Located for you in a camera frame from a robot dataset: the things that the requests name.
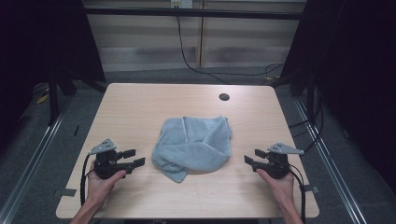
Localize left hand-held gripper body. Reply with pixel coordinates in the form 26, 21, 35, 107
88, 138, 129, 180

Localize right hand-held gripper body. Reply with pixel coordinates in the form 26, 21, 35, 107
257, 142, 305, 180

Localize light blue towel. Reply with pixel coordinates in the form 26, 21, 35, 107
150, 115, 233, 184

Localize person's left hand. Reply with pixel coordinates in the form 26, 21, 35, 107
85, 169, 128, 210

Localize person's right hand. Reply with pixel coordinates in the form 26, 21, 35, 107
256, 168, 295, 210

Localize grey tape strip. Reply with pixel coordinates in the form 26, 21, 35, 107
299, 184, 320, 194
51, 188, 78, 198

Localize black metal stand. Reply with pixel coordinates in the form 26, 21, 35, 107
47, 73, 61, 126

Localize yellow floor item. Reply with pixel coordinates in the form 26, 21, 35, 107
35, 92, 50, 105

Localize dark curtain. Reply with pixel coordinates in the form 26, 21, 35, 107
278, 0, 396, 194
0, 0, 106, 150

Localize black horizontal bar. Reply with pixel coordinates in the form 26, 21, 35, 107
83, 7, 305, 21

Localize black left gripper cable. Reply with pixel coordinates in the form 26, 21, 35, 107
79, 153, 95, 207

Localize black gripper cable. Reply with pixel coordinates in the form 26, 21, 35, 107
289, 163, 307, 224
79, 153, 95, 207

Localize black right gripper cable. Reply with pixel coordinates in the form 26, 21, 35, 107
289, 163, 307, 224

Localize black floor cables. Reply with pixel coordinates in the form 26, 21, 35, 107
288, 87, 325, 155

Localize metal floor rail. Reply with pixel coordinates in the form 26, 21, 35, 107
0, 94, 74, 224
293, 97, 370, 224

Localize long black wall cable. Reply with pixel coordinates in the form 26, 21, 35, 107
176, 16, 285, 86

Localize white wall socket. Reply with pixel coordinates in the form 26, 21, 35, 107
169, 0, 194, 9

